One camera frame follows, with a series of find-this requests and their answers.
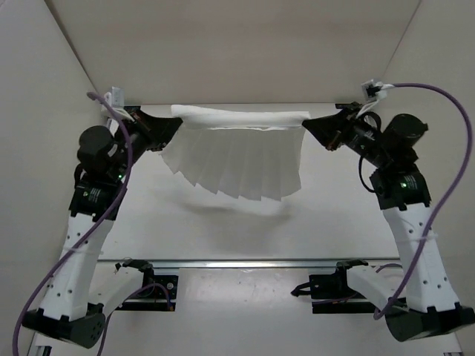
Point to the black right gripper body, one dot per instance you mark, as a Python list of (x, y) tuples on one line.
[(352, 127)]

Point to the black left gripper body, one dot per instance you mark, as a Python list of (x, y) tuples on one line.
[(138, 130)]

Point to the white pleated skirt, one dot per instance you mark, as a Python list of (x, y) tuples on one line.
[(240, 154)]

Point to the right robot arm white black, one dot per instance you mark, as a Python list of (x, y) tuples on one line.
[(430, 306)]

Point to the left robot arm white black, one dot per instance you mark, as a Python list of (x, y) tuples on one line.
[(70, 311)]

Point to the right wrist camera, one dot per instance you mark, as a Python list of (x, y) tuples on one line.
[(374, 91)]

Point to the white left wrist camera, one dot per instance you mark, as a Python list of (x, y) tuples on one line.
[(115, 98)]

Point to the aluminium front table rail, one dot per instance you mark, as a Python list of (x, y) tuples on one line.
[(245, 264)]

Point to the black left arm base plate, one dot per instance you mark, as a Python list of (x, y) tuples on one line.
[(158, 294)]

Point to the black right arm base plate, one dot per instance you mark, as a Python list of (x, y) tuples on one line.
[(331, 295)]

